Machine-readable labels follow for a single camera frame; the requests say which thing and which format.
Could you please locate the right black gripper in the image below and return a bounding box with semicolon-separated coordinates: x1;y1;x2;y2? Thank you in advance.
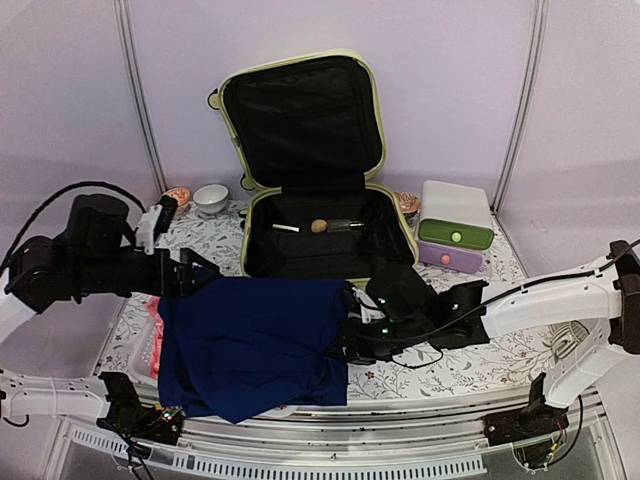
326;314;429;365

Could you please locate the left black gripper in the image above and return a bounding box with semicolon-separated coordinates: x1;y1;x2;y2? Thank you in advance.
76;246;221;297

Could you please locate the pink printed garment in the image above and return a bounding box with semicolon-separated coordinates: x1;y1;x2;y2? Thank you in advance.
146;297;164;380

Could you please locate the dark blue garment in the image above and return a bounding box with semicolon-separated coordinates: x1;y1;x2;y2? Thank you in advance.
157;277;350;424

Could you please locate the white plastic mesh basket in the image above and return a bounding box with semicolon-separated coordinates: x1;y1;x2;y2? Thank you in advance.
128;309;301;419

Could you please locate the light green hard-shell suitcase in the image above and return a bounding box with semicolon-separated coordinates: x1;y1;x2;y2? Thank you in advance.
208;50;418;282

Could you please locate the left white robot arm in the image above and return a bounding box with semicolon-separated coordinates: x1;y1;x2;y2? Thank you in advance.
1;194;221;434

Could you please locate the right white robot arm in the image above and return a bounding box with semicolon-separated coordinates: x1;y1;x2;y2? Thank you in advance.
329;240;639;436

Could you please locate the purple drawer with pink knob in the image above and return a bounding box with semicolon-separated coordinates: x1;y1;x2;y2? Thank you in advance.
417;240;482;274

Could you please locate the white ceramic bowl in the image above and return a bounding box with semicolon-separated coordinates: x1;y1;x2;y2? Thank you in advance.
193;184;229;215

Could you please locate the pink bowl behind basket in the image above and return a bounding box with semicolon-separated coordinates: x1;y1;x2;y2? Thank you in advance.
164;187;191;208

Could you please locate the green drawer with knob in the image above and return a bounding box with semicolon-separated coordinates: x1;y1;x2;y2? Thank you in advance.
417;219;494;251

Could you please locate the floral patterned tablecloth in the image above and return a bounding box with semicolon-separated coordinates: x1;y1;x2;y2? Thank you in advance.
96;200;558;403

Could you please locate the brown plush toy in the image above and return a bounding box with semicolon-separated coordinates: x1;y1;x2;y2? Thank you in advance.
311;219;328;233

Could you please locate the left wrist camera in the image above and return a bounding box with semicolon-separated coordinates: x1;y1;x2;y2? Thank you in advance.
134;195;178;255

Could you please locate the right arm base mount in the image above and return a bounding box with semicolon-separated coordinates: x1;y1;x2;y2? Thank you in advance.
482;373;569;470

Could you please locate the left metal corner post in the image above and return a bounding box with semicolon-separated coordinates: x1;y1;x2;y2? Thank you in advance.
112;0;168;193

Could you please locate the metal corner post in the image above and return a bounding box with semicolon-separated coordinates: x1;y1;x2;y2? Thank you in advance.
112;0;168;193
491;0;549;216

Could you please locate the right metal corner post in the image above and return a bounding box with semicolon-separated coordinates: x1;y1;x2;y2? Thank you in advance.
491;0;549;216

